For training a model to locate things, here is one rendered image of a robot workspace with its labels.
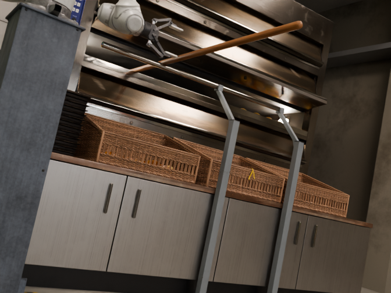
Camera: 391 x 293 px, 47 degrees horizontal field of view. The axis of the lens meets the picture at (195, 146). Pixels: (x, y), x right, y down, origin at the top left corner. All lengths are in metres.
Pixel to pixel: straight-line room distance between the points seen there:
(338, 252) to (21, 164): 2.14
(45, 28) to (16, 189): 0.53
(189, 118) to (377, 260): 2.50
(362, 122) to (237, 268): 3.15
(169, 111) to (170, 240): 0.91
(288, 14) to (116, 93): 1.51
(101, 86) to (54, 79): 1.13
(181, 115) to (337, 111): 3.00
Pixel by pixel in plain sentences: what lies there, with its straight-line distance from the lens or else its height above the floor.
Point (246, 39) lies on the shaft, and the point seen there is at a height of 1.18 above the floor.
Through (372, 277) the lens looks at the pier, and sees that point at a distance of 4.66.
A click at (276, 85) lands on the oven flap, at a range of 3.19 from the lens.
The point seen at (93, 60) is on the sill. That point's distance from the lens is 2.67.
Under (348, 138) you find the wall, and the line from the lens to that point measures 5.36.
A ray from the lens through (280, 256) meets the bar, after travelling 2.64.
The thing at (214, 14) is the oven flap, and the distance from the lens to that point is 3.07.
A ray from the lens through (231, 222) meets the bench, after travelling 2.45.
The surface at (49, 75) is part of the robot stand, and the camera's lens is 1.56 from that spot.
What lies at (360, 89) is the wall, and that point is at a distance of 5.47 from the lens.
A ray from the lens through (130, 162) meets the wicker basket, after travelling 2.18.
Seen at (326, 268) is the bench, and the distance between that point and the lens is 3.01.
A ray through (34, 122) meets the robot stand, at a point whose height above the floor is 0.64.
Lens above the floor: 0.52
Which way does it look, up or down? 6 degrees up
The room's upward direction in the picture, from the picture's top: 12 degrees clockwise
